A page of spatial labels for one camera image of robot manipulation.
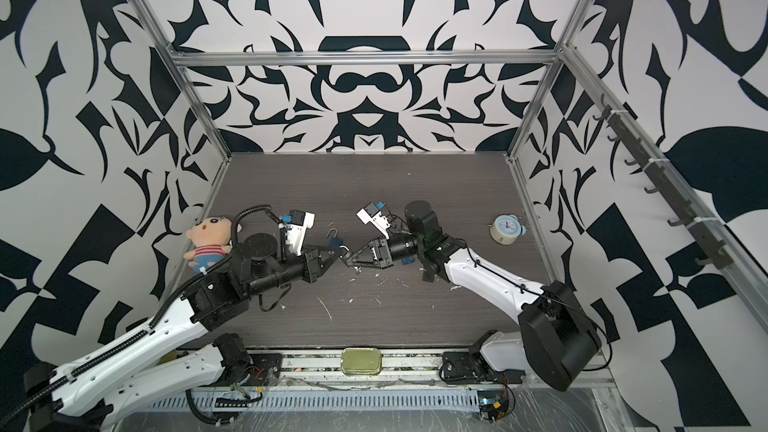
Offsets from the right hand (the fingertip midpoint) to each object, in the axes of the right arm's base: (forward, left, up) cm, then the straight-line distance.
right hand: (353, 263), depth 67 cm
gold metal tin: (-16, -1, -19) cm, 25 cm away
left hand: (+2, +2, +3) cm, 4 cm away
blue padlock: (+18, +9, -23) cm, 30 cm away
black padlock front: (+1, +1, +1) cm, 2 cm away
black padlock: (+7, -19, -23) cm, 31 cm away
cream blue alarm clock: (+20, -44, -21) cm, 53 cm away
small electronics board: (-24, -32, -25) cm, 47 cm away
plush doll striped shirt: (+16, +44, -14) cm, 50 cm away
